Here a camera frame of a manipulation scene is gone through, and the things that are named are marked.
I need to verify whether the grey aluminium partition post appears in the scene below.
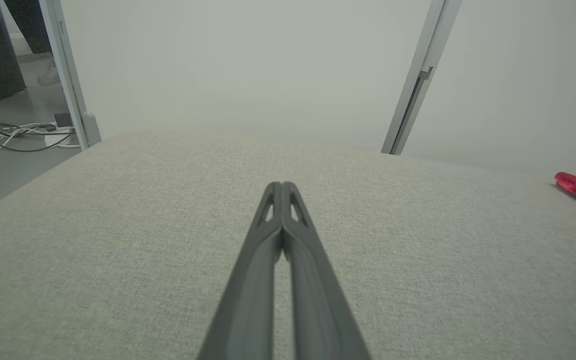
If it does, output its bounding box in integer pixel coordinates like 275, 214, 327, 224
380, 0, 464, 156
38, 0, 102, 151

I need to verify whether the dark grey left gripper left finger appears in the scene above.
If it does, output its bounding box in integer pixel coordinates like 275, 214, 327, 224
197, 182, 283, 360

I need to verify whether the white shoe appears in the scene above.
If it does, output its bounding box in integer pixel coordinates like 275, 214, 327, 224
36, 64, 62, 87

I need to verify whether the white power strip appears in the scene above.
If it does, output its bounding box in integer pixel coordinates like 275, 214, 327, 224
43, 127, 76, 147

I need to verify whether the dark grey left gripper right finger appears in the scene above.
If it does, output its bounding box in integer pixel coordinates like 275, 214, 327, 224
283, 182, 371, 360

